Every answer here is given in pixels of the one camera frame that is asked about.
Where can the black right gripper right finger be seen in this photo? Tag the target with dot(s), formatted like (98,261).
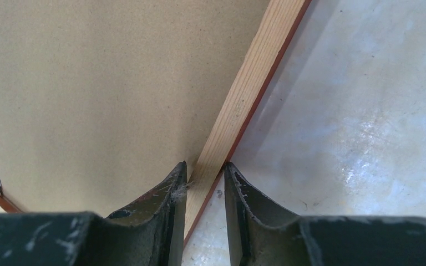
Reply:
(262,232)

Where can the red wooden picture frame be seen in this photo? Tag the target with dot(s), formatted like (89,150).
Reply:
(99,100)

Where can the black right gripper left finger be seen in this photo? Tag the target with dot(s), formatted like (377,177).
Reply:
(147,231)

